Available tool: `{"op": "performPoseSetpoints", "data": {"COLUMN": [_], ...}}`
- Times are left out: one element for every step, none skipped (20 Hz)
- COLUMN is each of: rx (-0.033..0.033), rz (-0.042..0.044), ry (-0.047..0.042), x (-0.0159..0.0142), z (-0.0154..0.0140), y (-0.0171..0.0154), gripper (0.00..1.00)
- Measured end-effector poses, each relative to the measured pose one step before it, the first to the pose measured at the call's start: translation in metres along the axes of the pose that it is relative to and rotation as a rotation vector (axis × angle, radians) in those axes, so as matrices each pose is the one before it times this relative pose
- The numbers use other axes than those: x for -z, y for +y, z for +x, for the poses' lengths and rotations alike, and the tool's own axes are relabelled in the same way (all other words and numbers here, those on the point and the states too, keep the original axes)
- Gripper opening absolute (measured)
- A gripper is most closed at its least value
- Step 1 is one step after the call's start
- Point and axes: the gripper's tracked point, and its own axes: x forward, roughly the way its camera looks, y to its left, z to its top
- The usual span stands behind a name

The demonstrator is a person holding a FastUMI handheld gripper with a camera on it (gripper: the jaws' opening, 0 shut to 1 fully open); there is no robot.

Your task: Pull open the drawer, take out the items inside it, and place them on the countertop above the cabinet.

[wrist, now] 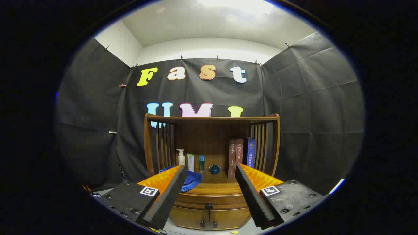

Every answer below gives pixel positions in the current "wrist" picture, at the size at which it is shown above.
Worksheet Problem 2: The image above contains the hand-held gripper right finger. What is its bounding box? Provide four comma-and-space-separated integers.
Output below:
234, 163, 328, 230

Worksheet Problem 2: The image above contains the blue towel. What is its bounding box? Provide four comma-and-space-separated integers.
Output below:
159, 165, 202, 193

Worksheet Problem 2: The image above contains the wooden drawer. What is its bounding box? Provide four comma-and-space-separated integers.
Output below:
175, 193, 249, 210

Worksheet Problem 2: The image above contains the wooden cabinet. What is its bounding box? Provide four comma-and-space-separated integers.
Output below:
144, 113, 281, 230

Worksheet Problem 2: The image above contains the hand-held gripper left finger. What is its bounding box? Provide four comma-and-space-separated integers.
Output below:
93, 165, 187, 230

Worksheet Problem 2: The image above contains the reddish brown book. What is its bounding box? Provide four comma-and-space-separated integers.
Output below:
236, 138, 244, 167

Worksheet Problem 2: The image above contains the black backdrop cloth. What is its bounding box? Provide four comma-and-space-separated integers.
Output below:
55, 32, 364, 196

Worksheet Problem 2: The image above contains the blue book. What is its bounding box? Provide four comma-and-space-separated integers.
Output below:
243, 137, 256, 168

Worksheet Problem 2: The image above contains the wooden cabinet door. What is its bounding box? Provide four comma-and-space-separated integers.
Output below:
170, 206, 210, 230
209, 206, 251, 230

